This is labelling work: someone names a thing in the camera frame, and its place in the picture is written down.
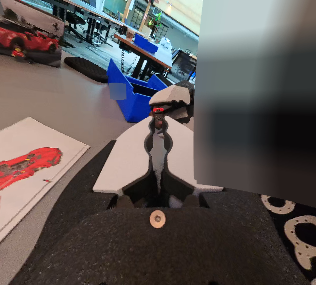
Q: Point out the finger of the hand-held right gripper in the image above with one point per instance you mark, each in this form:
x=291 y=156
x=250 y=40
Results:
x=170 y=94
x=185 y=114

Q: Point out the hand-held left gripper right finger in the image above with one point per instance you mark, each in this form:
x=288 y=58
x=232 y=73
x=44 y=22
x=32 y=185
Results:
x=180 y=156

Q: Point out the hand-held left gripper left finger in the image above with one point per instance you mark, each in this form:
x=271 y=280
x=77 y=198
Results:
x=126 y=161

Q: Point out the small black lego piece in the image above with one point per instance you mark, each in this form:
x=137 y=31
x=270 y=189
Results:
x=158 y=116

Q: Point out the lego instruction booklet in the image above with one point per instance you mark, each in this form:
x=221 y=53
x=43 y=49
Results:
x=37 y=191

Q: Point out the lego car set box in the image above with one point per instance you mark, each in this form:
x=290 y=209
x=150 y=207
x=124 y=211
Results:
x=29 y=40

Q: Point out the black mesh office chair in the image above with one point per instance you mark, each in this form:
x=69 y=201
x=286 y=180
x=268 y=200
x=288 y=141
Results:
x=184 y=63

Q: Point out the blue plastic storage bin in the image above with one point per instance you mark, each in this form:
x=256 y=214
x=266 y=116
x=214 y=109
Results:
x=138 y=109

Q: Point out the stack of white boxes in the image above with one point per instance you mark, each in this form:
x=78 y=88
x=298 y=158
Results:
x=164 y=49

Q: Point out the brown desk black legs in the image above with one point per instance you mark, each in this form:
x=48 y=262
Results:
x=148 y=52

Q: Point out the small blue bin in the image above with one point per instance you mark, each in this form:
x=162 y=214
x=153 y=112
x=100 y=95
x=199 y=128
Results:
x=145 y=44

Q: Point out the small brown cardboard box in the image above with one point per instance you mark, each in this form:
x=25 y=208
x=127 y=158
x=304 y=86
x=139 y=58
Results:
x=130 y=35

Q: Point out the green potted plant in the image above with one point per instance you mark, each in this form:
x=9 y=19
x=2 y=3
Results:
x=156 y=19

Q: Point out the black mesh chair backrest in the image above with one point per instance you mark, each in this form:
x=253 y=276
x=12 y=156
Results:
x=84 y=67

